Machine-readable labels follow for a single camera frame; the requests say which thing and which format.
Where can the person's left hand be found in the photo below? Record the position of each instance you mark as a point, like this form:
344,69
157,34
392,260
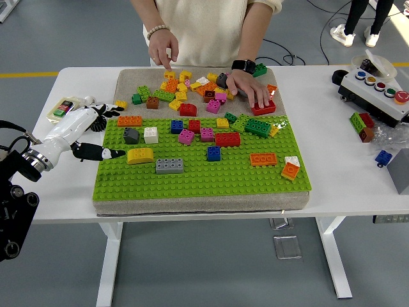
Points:
249,86

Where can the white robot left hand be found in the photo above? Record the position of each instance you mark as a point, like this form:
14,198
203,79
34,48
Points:
67,126

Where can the person's right hand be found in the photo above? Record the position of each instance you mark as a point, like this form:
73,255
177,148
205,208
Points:
164,48

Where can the red eight-stud brick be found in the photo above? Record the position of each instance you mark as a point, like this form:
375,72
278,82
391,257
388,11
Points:
265,110
227,140

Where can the dark grey sloped brick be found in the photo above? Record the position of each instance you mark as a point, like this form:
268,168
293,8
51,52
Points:
221,80
131,136

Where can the yellow arched brick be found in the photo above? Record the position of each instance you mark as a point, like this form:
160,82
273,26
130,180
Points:
140,156

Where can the light grey eight-stud brick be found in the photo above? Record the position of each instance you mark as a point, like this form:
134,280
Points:
169,166
243,93

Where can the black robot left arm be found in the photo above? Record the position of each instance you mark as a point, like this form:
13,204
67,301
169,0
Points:
12,211

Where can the person's left forearm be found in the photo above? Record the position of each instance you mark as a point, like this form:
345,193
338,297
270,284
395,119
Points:
252,35

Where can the person's right forearm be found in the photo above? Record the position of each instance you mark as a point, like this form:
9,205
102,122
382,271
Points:
145,16

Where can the dark green eight-stud brick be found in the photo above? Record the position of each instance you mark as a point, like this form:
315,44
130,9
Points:
260,70
258,128

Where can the yellow toy brick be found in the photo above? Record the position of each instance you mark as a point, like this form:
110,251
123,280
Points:
195,86
184,76
211,77
163,85
182,87
229,95
181,96
174,104
170,75

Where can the pink toy brick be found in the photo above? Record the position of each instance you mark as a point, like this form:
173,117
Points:
220,97

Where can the dark green four-stud brick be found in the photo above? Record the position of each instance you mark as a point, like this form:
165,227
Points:
230,117

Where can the orange eight-stud brick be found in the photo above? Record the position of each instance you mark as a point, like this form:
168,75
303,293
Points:
172,85
129,121
263,159

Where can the light green eight-stud brick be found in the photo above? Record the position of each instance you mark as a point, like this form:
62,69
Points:
239,123
163,95

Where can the brown toy brick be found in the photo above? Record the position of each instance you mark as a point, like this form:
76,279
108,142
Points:
209,96
367,135

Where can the pink four-stud brick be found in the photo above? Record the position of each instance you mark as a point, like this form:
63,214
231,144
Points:
213,107
186,137
207,135

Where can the orange toy brick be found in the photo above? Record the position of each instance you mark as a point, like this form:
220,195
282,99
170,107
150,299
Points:
207,87

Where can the yellow four-stud brick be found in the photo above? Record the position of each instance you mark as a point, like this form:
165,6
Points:
222,123
122,104

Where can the white toy brick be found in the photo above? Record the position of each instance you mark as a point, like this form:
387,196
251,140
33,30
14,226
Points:
202,80
292,160

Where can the small yellow brick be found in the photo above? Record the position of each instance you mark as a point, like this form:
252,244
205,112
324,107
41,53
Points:
274,131

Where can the brown four-stud brick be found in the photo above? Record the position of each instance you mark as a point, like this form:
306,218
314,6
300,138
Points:
152,102

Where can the dark green toy brick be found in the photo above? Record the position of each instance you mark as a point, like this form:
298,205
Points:
136,99

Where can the red arched brick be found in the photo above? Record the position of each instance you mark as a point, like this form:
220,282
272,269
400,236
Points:
188,110

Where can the red four-stud brick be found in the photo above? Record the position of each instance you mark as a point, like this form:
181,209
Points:
194,126

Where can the blue four-stud brick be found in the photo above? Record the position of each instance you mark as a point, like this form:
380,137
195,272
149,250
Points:
213,154
176,127

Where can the white four-stud brick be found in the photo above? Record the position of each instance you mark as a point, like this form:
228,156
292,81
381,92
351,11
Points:
151,136

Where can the orange and yellow brick stack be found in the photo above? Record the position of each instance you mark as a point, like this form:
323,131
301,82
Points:
289,171

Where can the green studded baseplate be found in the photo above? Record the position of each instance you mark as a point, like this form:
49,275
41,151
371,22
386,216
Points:
223,182

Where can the red toy brick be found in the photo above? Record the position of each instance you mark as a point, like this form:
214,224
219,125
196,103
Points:
367,119

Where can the black wristwatch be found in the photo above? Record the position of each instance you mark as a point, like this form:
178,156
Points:
244,65

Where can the black gear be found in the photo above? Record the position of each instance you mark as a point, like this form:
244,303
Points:
99,125

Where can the person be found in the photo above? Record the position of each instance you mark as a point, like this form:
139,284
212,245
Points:
204,28
358,16

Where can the black tape roll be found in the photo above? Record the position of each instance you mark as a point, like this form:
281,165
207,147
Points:
338,76

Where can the white table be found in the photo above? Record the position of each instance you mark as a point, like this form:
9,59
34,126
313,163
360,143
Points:
319,144

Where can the white push-button control box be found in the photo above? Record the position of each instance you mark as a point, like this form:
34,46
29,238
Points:
374,96

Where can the grey-brown foam mat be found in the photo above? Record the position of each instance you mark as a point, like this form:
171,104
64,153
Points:
198,203

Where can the clear plastic container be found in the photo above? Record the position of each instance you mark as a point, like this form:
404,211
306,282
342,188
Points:
381,65

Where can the crumpled clear plastic bag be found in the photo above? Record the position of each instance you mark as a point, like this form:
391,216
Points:
388,137

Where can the table control panel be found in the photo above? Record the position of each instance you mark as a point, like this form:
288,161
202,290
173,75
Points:
390,218

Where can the cream switch box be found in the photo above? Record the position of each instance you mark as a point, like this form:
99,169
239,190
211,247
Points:
60,108

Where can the white furniture frame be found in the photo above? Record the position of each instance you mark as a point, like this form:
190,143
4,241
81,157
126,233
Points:
5,9

